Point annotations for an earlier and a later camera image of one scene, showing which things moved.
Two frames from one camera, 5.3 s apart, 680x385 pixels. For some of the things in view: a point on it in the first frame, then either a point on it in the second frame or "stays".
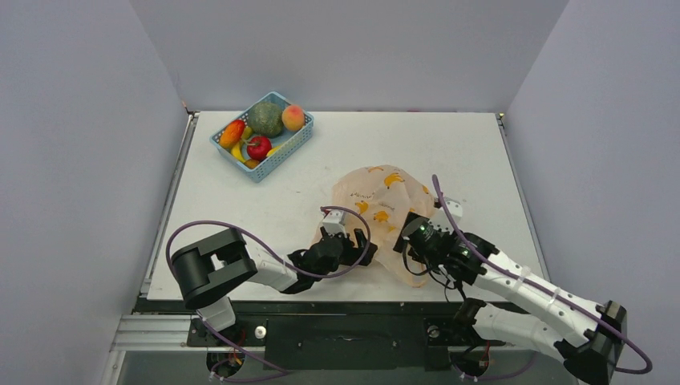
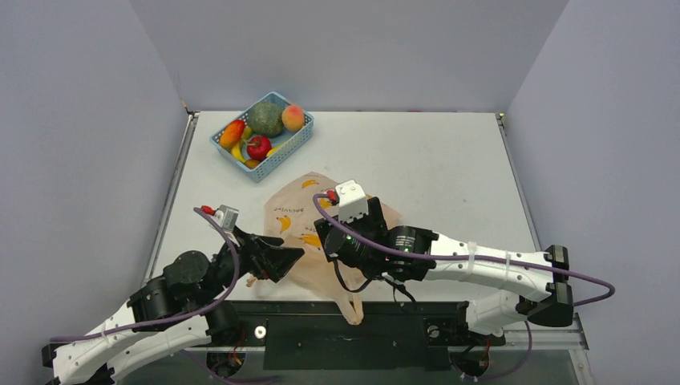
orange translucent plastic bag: [390, 195] to [289, 216]
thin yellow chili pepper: [272, 151] stays
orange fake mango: [232, 133] stays
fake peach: [293, 117] stays
